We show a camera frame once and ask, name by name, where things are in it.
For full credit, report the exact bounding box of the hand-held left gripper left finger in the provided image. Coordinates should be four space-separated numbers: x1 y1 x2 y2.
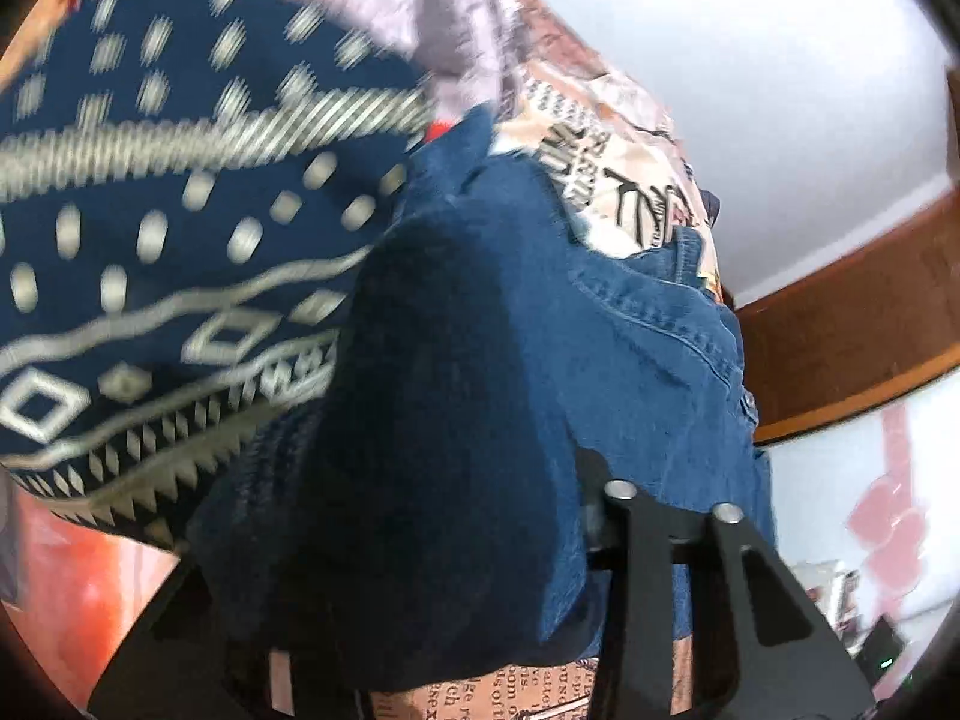
86 562 271 720

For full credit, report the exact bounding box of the printed bedsheet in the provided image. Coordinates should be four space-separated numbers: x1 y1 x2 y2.
0 0 740 720

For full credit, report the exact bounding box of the blue denim jacket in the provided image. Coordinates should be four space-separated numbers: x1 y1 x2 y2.
184 105 781 691

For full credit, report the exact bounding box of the brown wooden headboard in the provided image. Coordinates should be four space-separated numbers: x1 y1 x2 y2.
731 187 960 447

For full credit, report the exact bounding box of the navy white patterned cloth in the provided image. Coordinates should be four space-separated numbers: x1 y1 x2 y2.
0 0 451 548

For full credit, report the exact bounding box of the white heart-decorated wardrobe door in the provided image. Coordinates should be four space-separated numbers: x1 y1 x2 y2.
754 367 960 691

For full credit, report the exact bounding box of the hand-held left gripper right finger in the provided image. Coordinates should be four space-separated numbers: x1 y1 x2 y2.
577 450 877 720

